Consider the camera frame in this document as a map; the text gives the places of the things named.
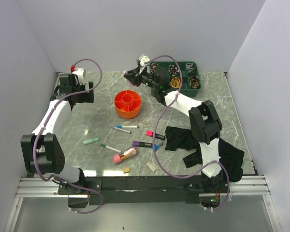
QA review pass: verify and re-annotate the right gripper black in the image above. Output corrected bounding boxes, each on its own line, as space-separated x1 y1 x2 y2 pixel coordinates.
124 66 159 91

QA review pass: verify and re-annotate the orange round organizer container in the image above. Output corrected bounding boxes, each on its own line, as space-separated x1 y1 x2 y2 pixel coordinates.
114 90 142 119

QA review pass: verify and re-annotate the pink cap black highlighter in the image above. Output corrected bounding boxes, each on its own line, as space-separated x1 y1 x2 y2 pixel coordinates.
145 130 166 141

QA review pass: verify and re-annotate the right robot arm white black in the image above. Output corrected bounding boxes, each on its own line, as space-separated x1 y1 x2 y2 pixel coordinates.
123 66 223 192

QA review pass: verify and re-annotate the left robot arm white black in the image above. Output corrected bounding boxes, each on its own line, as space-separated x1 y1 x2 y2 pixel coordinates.
20 68 94 194

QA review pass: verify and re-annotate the blue white pen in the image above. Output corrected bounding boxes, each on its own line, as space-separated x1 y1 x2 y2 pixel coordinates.
116 125 140 128

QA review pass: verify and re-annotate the mint green correction tube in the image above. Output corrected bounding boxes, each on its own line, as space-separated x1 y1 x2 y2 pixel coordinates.
83 137 100 145

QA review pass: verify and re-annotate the green cap white pen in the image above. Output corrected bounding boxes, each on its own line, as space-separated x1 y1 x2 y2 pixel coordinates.
101 144 121 153

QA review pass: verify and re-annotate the thin blue tipped pen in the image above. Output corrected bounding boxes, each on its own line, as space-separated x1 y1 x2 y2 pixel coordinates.
111 126 132 134

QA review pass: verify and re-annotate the green compartment tray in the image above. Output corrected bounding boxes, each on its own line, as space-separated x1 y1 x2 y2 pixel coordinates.
150 61 201 97

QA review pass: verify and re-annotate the purple cap black highlighter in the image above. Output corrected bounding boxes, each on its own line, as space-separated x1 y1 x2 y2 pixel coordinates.
132 141 153 148

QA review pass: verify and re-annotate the clear pencil case pink cap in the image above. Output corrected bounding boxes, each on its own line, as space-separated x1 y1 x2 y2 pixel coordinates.
112 146 139 164

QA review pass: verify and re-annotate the black cloth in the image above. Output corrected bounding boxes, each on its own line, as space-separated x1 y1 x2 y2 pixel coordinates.
165 126 245 182

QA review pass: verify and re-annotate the small tan eraser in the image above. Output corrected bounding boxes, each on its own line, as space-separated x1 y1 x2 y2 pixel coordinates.
123 167 130 173

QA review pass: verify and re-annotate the white eraser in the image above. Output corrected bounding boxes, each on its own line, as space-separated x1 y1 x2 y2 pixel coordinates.
146 162 156 172

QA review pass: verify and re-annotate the black base beam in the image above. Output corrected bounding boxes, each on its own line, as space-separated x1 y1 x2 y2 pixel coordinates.
58 175 227 205

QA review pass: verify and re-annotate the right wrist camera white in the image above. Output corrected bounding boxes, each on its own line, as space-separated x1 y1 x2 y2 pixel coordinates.
138 54 150 66

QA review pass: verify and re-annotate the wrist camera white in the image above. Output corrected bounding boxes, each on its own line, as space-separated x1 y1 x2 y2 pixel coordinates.
70 65 86 84
138 54 150 66

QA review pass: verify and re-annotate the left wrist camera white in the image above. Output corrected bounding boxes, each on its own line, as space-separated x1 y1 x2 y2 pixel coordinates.
70 65 86 84

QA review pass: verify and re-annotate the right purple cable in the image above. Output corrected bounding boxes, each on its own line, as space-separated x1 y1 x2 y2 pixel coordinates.
145 55 232 211

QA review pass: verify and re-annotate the purple cable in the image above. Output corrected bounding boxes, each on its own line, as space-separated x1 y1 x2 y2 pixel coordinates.
145 55 232 211
32 58 104 215

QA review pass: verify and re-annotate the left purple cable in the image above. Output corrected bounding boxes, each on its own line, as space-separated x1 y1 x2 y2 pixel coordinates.
32 58 104 215

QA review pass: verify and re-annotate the aluminium rail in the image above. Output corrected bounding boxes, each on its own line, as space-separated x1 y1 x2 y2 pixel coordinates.
15 176 270 198

